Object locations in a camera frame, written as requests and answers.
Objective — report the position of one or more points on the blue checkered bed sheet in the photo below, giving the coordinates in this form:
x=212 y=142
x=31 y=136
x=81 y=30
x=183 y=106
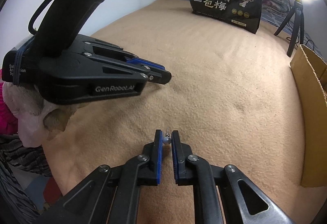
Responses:
x=276 y=20

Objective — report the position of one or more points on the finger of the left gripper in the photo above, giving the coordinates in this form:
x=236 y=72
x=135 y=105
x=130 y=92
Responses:
x=153 y=78
x=109 y=50

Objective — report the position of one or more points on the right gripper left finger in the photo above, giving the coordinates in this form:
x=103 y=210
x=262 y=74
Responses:
x=110 y=195

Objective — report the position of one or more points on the black tripod stand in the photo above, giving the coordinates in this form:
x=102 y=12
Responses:
x=298 y=26

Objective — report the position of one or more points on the brown cardboard box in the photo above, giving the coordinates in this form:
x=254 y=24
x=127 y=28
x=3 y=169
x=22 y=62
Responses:
x=309 y=72

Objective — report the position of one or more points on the black snack bag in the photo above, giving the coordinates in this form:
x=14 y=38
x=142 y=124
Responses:
x=245 y=14

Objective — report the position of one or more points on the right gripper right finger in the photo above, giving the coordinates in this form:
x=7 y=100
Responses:
x=222 y=195

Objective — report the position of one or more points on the pearl stud earring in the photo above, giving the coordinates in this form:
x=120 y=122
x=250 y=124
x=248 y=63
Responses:
x=167 y=137

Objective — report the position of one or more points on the gloved left hand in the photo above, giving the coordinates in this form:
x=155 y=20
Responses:
x=37 y=117

